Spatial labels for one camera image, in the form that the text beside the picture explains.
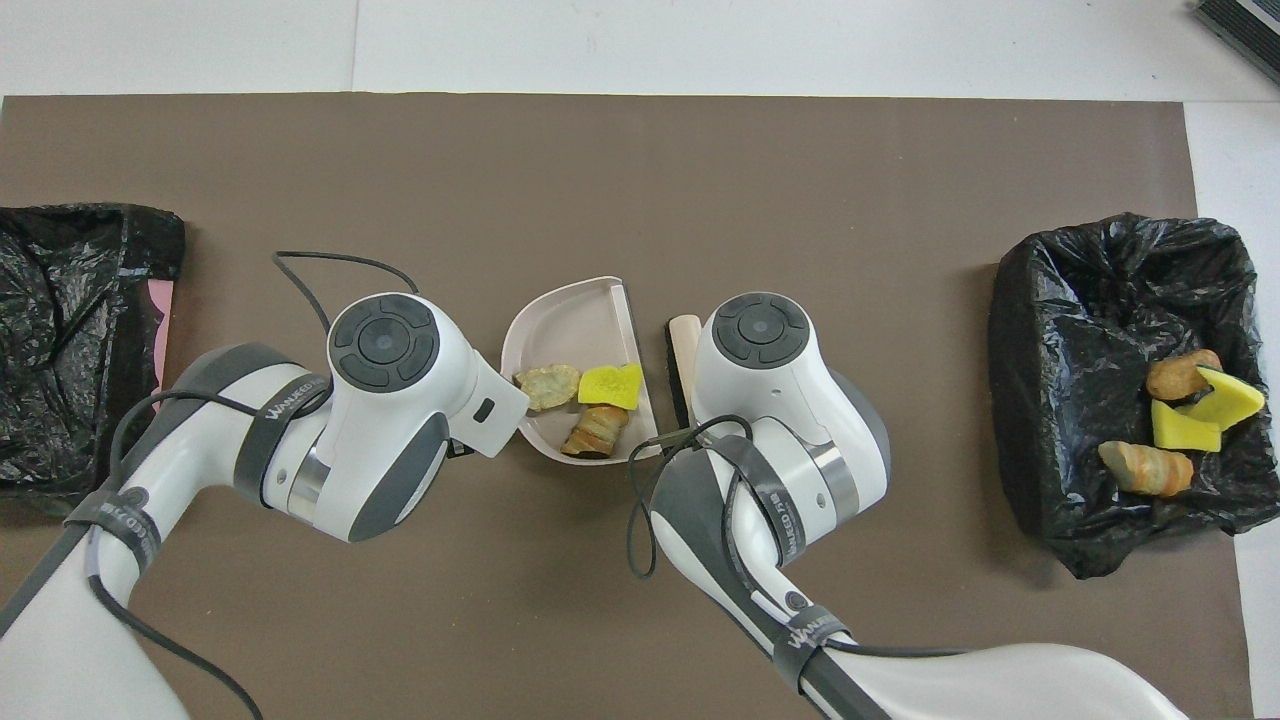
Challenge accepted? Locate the yellow sponge piece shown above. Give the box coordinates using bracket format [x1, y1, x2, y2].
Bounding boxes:
[1150, 397, 1224, 454]
[1188, 364, 1267, 432]
[577, 362, 646, 412]

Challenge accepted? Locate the beige hand brush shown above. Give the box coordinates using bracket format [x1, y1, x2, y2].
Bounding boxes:
[664, 313, 704, 433]

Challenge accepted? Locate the beige plastic dustpan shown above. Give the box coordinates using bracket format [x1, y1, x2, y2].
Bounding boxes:
[499, 276, 665, 464]

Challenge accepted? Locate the striped croissant piece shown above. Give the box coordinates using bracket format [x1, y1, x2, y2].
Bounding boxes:
[1097, 440, 1196, 499]
[559, 404, 632, 461]

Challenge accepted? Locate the pale bread piece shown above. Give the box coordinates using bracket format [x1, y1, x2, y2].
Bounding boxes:
[513, 363, 583, 413]

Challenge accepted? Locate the brown nugget piece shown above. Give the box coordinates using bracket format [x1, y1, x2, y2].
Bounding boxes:
[1145, 348, 1224, 402]

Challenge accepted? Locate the black bag lined pink bin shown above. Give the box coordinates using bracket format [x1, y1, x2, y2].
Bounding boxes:
[0, 203, 187, 518]

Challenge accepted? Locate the brown table mat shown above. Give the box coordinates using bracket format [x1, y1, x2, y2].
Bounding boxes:
[0, 93, 1256, 720]

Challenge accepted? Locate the dark ribbed device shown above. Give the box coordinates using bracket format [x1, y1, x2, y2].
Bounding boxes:
[1193, 0, 1280, 86]

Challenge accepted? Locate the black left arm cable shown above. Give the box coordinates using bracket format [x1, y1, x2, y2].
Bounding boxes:
[88, 250, 422, 720]

